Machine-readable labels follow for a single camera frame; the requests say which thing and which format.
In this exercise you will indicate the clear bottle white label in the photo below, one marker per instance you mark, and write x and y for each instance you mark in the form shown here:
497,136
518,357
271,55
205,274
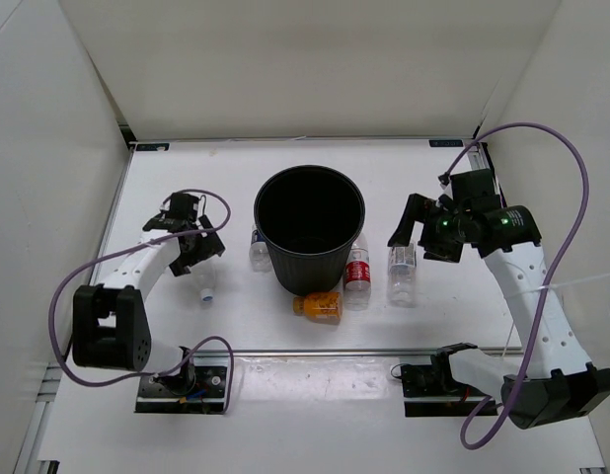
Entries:
402,275

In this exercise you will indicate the black plastic waste bin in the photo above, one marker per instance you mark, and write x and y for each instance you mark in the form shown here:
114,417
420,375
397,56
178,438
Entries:
309,217

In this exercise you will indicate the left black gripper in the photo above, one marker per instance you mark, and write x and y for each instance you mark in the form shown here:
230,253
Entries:
209,246

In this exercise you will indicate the orange juice bottle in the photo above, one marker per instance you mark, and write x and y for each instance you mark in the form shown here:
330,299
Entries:
319,307

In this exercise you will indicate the clear plastic bottle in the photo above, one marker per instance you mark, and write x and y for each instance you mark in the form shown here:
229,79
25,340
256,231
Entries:
204,277

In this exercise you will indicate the clear bottle red label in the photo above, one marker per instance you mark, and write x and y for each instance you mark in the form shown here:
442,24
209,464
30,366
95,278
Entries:
356,275

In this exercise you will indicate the clear bottle blue label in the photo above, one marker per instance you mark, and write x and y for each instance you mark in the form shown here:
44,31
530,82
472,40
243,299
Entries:
258,252

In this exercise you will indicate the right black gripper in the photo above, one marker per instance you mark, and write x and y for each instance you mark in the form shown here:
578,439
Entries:
419,208

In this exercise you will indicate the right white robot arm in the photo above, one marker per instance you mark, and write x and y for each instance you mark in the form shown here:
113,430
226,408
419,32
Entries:
557,379

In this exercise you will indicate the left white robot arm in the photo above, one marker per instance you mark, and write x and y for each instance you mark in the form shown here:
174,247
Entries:
110,324

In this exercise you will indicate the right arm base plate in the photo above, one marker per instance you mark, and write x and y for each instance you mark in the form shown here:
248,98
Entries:
425,397

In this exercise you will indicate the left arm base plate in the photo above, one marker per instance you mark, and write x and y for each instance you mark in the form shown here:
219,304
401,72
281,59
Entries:
201,389

